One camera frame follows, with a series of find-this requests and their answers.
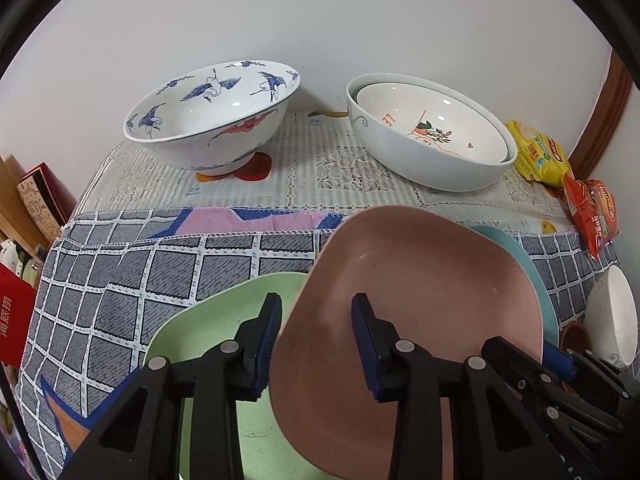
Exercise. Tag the pink square plate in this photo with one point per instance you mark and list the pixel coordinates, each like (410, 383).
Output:
(443, 286)

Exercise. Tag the teal square plate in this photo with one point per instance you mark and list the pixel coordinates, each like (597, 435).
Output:
(516, 250)

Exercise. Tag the white bowl orange drawing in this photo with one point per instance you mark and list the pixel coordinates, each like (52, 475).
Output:
(430, 117)

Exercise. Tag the small brown bowl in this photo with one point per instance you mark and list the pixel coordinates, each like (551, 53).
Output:
(574, 339)

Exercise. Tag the green square plate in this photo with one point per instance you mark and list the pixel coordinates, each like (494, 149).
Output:
(266, 454)

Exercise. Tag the grey checkered cloth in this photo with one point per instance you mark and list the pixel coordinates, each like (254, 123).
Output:
(110, 282)

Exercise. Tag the newspaper print table mat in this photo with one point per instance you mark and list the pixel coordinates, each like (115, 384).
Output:
(316, 164)

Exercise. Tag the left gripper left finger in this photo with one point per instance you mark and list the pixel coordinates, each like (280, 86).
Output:
(139, 436)

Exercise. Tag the brown wooden door frame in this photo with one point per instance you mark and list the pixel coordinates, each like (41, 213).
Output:
(604, 120)

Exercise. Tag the large white bowl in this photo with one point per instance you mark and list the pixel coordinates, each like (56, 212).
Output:
(421, 163)

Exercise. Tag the blue crane patterned bowl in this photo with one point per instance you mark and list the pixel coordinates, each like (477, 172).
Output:
(215, 119)

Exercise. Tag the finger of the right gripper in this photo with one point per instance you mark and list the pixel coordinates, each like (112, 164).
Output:
(594, 380)
(523, 373)

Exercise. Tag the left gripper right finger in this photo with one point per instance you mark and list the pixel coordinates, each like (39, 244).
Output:
(492, 434)

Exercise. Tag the red paper bag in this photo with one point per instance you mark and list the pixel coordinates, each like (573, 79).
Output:
(17, 303)

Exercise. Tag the patterned brown box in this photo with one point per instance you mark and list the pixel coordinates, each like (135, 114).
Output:
(47, 200)

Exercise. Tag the orange snack packet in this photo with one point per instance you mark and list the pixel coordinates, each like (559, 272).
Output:
(594, 212)

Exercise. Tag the small white bowl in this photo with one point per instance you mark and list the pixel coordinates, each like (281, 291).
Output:
(611, 319)

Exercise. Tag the yellow snack packet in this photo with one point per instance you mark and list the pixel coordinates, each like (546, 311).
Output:
(540, 158)

